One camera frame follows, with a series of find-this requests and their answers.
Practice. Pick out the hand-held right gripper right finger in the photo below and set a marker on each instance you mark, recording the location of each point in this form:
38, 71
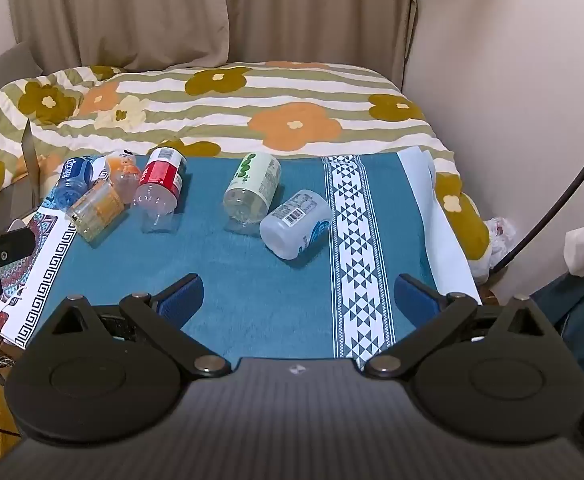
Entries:
416, 297

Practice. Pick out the beige curtain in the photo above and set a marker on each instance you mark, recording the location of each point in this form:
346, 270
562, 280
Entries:
211, 10

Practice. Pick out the grey laptop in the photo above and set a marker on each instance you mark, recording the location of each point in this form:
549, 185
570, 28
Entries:
19, 200

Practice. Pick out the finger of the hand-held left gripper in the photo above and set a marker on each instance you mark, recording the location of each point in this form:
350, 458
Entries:
9, 246

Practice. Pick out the yellow label clear bottle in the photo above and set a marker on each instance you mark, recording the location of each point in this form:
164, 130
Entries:
96, 210

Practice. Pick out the floral striped blanket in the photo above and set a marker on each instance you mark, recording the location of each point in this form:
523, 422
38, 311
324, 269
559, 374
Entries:
272, 110

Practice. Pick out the blue jeans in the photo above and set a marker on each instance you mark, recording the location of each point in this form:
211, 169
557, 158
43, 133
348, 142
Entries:
579, 317

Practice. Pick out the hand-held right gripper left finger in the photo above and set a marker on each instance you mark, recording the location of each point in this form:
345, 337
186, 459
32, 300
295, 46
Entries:
182, 297

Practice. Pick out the white patterned flat box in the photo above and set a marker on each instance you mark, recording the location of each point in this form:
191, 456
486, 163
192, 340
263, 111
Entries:
31, 280

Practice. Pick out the clear plastic bag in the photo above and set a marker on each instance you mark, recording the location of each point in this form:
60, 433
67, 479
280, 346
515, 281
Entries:
494, 247

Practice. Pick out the grey headboard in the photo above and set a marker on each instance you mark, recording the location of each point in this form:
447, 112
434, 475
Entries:
1, 75

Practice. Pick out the blue label plastic bottle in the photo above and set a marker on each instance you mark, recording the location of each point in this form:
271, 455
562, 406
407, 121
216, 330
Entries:
71, 181

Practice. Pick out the white sheet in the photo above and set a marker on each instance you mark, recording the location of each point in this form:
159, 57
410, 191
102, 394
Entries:
447, 240

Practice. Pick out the white bottle blue label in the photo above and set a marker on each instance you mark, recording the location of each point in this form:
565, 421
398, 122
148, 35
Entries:
297, 223

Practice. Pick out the orange label plastic bottle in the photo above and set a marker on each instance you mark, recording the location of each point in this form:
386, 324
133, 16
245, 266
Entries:
123, 172

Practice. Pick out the green label plastic bottle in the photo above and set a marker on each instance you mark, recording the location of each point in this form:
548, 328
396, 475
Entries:
252, 187

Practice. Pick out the red label plastic bottle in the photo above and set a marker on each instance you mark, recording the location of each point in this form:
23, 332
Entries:
160, 185

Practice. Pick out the teal patterned towel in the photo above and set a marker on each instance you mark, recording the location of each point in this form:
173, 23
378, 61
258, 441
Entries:
252, 270

